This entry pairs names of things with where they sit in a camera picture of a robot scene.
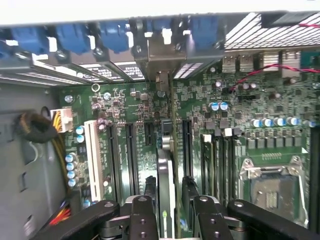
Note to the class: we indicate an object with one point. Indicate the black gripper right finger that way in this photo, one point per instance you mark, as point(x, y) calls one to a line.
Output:
point(210, 222)

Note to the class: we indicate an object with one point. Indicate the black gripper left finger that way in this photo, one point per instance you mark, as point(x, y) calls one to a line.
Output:
point(142, 220)

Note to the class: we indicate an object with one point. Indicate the black RAM slot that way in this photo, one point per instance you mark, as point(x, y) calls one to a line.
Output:
point(231, 170)
point(221, 170)
point(315, 175)

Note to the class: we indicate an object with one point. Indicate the CPU socket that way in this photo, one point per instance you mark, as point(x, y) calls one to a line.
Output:
point(272, 195)

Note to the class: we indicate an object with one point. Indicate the white expansion slot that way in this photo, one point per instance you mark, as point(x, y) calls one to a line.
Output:
point(93, 160)

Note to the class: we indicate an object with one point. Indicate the short black expansion slot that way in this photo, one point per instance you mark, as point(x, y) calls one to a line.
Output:
point(148, 135)

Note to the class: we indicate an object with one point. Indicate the green motherboard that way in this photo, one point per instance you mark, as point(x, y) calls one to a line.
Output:
point(140, 100)

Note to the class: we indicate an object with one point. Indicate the white power connector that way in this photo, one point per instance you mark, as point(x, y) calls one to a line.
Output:
point(66, 120)

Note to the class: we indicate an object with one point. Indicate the open black PC case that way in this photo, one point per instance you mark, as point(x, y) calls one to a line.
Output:
point(22, 150)

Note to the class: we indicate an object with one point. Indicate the metal slot cover with label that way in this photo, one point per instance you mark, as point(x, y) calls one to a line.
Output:
point(130, 71)
point(100, 72)

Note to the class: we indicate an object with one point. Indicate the perforated metal slot cover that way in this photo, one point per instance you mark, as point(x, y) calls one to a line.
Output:
point(188, 70)
point(57, 75)

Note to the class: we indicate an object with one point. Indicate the blue card retention clip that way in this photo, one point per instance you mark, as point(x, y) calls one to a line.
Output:
point(72, 37)
point(203, 32)
point(160, 26)
point(115, 36)
point(28, 38)

